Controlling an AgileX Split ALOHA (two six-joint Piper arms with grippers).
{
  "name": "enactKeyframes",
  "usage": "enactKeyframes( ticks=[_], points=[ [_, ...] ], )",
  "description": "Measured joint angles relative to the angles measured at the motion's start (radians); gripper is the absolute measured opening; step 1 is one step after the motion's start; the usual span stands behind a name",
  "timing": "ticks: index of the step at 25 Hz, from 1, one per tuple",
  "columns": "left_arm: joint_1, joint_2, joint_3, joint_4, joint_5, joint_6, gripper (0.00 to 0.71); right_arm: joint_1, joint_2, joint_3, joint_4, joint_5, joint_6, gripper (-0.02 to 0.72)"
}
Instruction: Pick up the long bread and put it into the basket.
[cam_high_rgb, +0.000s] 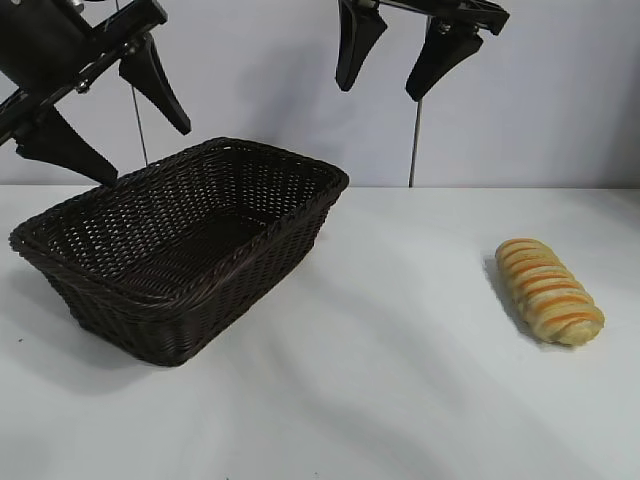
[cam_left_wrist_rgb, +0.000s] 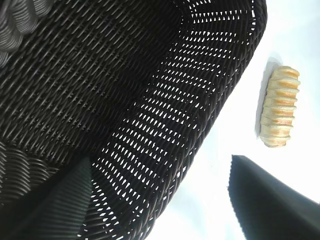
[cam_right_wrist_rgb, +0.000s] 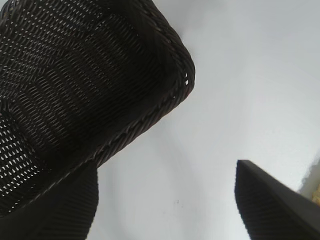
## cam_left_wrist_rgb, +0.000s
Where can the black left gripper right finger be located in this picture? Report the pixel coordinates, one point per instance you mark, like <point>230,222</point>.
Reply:
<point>270,207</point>

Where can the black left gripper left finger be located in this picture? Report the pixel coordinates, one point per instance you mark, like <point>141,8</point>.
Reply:
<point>67,212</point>

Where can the long striped bread loaf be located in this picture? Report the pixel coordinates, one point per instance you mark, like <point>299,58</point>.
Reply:
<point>280,107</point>

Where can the dark brown wicker basket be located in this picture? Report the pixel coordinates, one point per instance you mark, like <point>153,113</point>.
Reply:
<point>105,82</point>

